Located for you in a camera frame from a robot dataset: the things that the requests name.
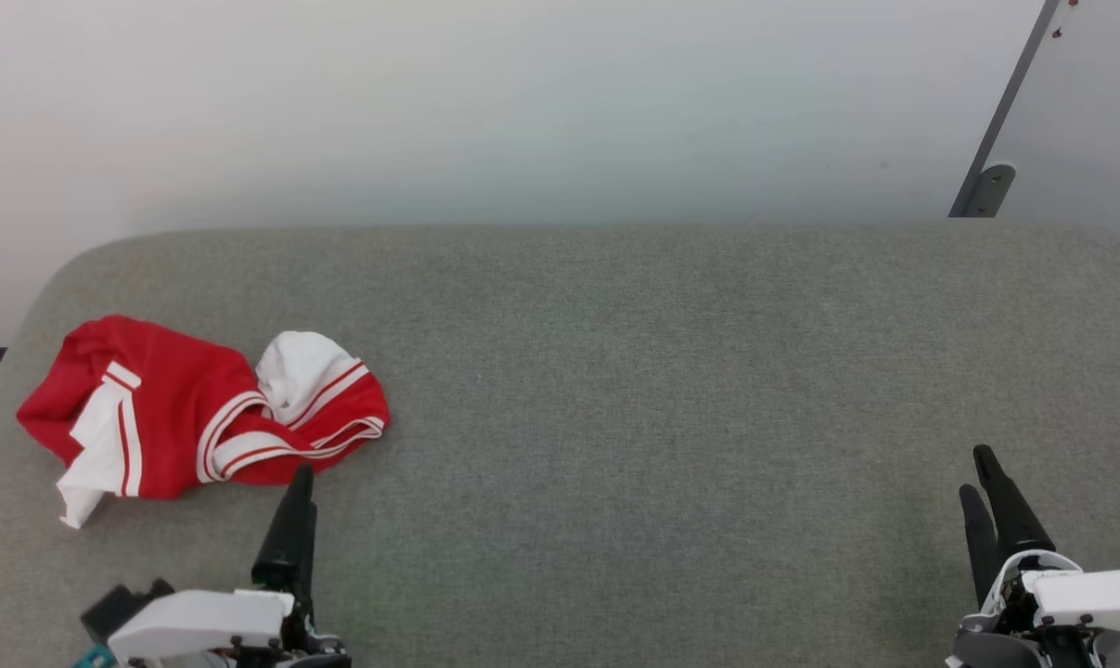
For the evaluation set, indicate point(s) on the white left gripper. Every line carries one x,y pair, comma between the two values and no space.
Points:
198,622

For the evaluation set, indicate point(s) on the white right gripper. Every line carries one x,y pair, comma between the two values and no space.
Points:
1088,603

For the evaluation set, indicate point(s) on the red and white basketball jersey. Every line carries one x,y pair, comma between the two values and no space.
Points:
174,408

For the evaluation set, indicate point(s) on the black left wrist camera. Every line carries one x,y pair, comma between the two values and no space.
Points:
119,605

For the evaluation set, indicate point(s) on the grey metal post bracket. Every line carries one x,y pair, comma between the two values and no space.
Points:
994,188

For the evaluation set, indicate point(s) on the grey metal partition post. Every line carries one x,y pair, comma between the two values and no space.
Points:
1010,102

